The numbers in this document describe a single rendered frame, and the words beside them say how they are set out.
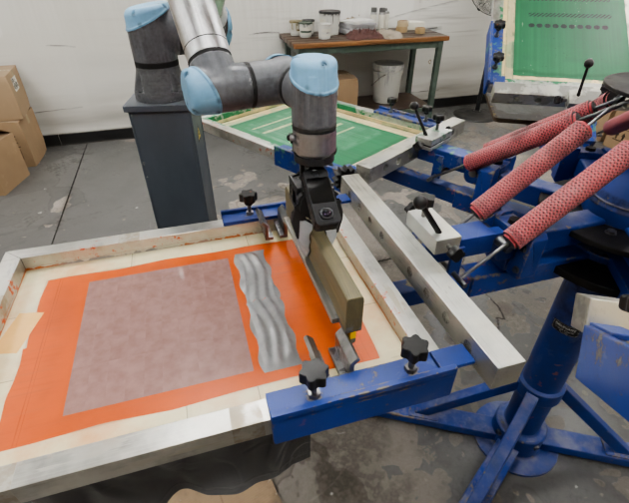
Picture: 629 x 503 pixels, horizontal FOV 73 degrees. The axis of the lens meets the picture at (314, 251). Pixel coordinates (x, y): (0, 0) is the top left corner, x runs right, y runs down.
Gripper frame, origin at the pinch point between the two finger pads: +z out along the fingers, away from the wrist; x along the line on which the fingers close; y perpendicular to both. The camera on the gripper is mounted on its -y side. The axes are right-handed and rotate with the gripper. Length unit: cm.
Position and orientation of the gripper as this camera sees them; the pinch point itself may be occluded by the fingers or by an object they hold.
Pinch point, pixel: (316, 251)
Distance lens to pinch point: 84.1
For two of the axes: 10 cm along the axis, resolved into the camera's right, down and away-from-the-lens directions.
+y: -2.9, -5.6, 7.8
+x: -9.6, 1.7, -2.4
